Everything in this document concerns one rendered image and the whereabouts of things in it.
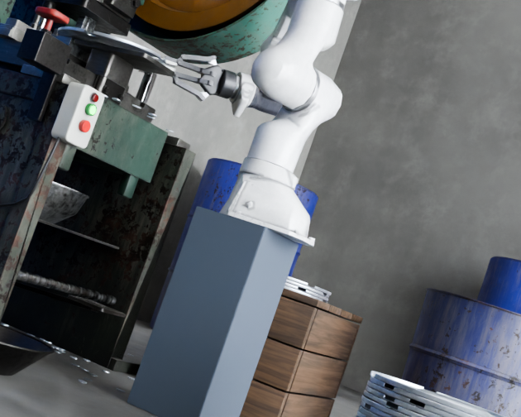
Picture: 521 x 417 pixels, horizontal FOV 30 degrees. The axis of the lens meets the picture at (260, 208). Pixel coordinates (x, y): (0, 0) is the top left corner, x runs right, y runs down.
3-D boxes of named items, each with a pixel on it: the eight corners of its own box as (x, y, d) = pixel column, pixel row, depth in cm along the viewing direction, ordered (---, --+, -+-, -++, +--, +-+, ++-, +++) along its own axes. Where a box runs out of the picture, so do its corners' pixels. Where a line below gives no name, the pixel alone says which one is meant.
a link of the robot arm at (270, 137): (322, 187, 223) (356, 87, 225) (270, 160, 210) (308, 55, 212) (288, 179, 230) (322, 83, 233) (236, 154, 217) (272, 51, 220)
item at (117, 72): (160, 120, 249) (177, 71, 251) (127, 102, 237) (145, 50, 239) (89, 103, 263) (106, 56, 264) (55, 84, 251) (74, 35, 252)
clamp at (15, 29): (53, 61, 251) (67, 24, 252) (8, 35, 237) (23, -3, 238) (37, 58, 254) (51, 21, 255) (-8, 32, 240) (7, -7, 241)
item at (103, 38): (37, 21, 244) (38, 19, 244) (86, 53, 272) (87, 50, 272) (141, 44, 236) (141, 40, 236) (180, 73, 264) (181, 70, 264)
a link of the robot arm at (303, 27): (352, 16, 222) (303, -22, 209) (323, 118, 218) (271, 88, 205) (316, 17, 230) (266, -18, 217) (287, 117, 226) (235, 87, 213)
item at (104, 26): (126, 45, 265) (133, 26, 266) (79, 15, 248) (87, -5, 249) (83, 36, 274) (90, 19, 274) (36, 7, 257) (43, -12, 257)
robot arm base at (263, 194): (324, 251, 217) (344, 193, 218) (290, 233, 201) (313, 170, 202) (241, 226, 228) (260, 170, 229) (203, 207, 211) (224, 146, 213)
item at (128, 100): (149, 130, 270) (156, 109, 271) (41, 70, 232) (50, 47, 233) (72, 110, 286) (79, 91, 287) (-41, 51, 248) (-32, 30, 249)
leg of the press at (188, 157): (136, 376, 264) (246, 68, 272) (111, 371, 254) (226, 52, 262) (-77, 282, 313) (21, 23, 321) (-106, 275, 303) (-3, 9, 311)
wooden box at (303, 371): (323, 436, 272) (363, 318, 275) (272, 434, 238) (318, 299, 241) (203, 387, 289) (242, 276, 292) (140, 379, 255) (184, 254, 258)
